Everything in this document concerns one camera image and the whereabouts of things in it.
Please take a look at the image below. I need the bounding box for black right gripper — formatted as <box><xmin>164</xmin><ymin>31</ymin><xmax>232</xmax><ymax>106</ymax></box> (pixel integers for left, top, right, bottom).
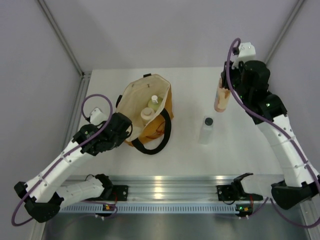
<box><xmin>222</xmin><ymin>58</ymin><xmax>252</xmax><ymax>104</ymax></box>

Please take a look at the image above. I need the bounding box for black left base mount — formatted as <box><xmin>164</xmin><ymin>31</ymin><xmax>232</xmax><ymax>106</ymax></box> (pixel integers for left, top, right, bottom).
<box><xmin>109</xmin><ymin>185</ymin><xmax>129</xmax><ymax>202</ymax></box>

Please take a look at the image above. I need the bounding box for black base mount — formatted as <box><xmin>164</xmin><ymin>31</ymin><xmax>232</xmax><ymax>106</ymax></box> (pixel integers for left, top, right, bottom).
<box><xmin>109</xmin><ymin>185</ymin><xmax>129</xmax><ymax>202</ymax></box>
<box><xmin>216</xmin><ymin>184</ymin><xmax>239</xmax><ymax>202</ymax></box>

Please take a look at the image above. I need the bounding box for aluminium frame post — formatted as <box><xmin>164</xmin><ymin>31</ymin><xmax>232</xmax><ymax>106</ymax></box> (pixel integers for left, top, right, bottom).
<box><xmin>35</xmin><ymin>0</ymin><xmax>91</xmax><ymax>79</ymax></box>
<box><xmin>264</xmin><ymin>0</ymin><xmax>308</xmax><ymax>66</ymax></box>

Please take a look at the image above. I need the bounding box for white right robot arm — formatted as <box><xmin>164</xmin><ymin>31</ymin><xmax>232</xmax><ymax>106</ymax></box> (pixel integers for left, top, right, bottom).
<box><xmin>219</xmin><ymin>60</ymin><xmax>320</xmax><ymax>210</ymax></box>

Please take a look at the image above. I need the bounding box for green pump lotion bottle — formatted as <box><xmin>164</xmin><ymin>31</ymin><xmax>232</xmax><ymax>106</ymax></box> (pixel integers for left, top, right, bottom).
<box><xmin>147</xmin><ymin>95</ymin><xmax>163</xmax><ymax>112</ymax></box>

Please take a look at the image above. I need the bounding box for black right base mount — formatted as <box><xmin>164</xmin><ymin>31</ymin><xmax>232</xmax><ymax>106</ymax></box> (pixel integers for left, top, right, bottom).
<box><xmin>216</xmin><ymin>184</ymin><xmax>239</xmax><ymax>202</ymax></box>

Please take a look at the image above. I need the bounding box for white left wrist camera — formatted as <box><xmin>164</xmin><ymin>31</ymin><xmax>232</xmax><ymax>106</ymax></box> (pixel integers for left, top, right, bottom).
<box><xmin>89</xmin><ymin>107</ymin><xmax>106</xmax><ymax>126</ymax></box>

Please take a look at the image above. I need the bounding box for aluminium frame post left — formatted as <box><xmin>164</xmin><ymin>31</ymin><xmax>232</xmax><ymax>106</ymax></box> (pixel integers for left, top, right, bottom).
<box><xmin>35</xmin><ymin>0</ymin><xmax>91</xmax><ymax>79</ymax></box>

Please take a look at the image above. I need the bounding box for aluminium front rail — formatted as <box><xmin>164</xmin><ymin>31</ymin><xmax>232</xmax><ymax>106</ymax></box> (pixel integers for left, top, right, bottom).
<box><xmin>59</xmin><ymin>174</ymin><xmax>286</xmax><ymax>202</ymax></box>

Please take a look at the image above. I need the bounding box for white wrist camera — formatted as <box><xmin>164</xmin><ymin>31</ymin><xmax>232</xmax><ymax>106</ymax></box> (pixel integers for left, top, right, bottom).
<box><xmin>231</xmin><ymin>42</ymin><xmax>256</xmax><ymax>69</ymax></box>
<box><xmin>89</xmin><ymin>107</ymin><xmax>106</xmax><ymax>126</ymax></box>

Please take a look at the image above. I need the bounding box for beige round cap bottle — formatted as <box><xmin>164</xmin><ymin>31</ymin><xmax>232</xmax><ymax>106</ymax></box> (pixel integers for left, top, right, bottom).
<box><xmin>140</xmin><ymin>107</ymin><xmax>155</xmax><ymax>126</ymax></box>

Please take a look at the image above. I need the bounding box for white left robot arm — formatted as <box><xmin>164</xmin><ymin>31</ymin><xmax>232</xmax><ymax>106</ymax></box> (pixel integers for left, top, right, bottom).
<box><xmin>14</xmin><ymin>112</ymin><xmax>133</xmax><ymax>223</ymax></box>

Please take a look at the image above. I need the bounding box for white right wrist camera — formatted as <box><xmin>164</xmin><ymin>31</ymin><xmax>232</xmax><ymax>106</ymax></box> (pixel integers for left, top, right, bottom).
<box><xmin>231</xmin><ymin>42</ymin><xmax>256</xmax><ymax>69</ymax></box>

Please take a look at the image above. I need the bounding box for aluminium frame post right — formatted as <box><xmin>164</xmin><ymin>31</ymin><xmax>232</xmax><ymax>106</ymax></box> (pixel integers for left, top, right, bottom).
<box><xmin>264</xmin><ymin>0</ymin><xmax>308</xmax><ymax>66</ymax></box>

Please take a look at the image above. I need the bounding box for white bottle black cap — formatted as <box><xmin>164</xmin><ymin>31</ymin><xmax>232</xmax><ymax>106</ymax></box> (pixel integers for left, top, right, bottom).
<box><xmin>198</xmin><ymin>116</ymin><xmax>214</xmax><ymax>145</ymax></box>

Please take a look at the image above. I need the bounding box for orange pink cap bottle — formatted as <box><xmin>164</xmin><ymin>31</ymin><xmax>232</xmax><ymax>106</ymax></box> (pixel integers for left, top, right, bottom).
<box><xmin>214</xmin><ymin>78</ymin><xmax>231</xmax><ymax>113</ymax></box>

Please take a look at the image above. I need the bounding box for perforated cable duct strip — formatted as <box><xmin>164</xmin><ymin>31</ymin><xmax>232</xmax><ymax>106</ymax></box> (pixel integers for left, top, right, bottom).
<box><xmin>59</xmin><ymin>202</ymin><xmax>252</xmax><ymax>214</ymax></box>

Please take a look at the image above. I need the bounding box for tan canvas bag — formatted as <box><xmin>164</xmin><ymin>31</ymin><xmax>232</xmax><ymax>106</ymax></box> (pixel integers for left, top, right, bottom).
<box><xmin>116</xmin><ymin>73</ymin><xmax>174</xmax><ymax>155</ymax></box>

